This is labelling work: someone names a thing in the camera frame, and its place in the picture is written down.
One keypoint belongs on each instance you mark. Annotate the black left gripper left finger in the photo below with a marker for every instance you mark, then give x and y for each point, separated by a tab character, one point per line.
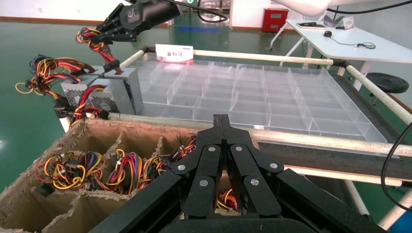
202	193

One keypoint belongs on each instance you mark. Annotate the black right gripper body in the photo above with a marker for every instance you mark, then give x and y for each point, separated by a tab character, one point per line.
133	16

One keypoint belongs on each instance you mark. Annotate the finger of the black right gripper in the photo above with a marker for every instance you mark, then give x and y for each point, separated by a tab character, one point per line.
111	24
119	36

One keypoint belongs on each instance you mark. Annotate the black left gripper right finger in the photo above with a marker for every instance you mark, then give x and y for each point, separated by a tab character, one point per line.
257	193

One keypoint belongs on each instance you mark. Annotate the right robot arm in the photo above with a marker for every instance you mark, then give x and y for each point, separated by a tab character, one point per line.
164	13

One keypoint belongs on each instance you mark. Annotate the white sign with red strip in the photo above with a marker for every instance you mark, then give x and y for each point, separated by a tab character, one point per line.
173	53

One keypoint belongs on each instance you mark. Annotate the clear acrylic divider tray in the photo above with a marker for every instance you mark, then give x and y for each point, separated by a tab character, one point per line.
257	96

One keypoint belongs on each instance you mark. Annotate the red metal cabinet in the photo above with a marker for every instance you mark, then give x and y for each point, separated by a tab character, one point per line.
275	21

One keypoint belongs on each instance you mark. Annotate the blue object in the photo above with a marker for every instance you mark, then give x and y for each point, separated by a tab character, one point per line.
402	223

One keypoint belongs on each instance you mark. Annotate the white office table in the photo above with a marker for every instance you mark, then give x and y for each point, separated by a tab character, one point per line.
347	51

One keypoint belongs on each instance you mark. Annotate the black round stool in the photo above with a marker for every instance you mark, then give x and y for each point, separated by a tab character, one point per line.
387	83

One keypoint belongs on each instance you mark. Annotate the brown cardboard divider box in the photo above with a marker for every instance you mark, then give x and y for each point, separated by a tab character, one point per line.
29	209

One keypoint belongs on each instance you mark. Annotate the black flat tablet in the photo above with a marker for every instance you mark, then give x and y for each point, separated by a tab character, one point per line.
310	25

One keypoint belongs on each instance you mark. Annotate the white desk card stand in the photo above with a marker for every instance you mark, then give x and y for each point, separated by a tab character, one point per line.
347	23

